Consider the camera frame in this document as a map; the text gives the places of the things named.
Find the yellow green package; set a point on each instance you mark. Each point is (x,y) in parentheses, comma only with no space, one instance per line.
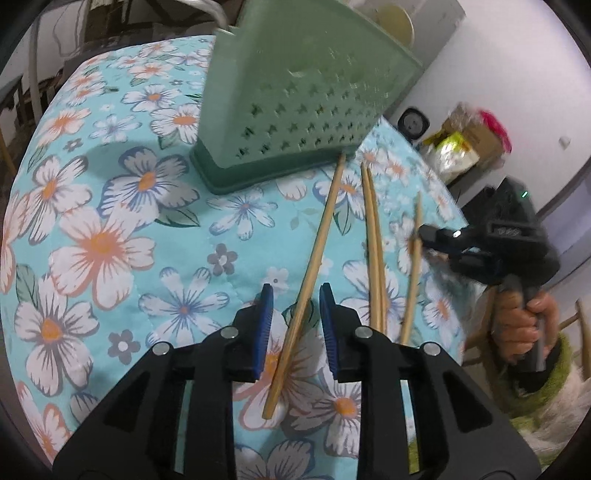
(455,154)

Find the pink plastic bag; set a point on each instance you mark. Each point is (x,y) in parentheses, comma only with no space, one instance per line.
(497,127)

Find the person's right forearm green sleeve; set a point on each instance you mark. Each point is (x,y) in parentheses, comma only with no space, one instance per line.
(549,406)

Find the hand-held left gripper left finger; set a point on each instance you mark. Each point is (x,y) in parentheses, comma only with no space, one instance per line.
(265,321)

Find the floral blue blanket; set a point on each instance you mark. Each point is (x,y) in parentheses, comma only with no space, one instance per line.
(92,240)

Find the wooden chopstick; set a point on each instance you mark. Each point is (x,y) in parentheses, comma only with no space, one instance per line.
(412,286)
(379,240)
(371,240)
(314,258)

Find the cardboard box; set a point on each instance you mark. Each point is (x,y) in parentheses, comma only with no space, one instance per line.
(485,138)

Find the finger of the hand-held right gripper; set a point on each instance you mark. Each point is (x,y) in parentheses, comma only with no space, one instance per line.
(445,237)
(480,265)

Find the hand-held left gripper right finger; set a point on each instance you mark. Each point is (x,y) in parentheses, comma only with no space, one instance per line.
(328,318)

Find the white wall switch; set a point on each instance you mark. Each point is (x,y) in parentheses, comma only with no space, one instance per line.
(563,141)

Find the person's right hand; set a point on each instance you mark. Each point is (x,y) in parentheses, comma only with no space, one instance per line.
(517,332)

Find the black rice cooker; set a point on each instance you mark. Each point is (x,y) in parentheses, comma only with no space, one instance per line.
(414,122)

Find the green perforated utensil holder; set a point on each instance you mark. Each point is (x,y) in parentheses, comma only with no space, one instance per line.
(295,83)

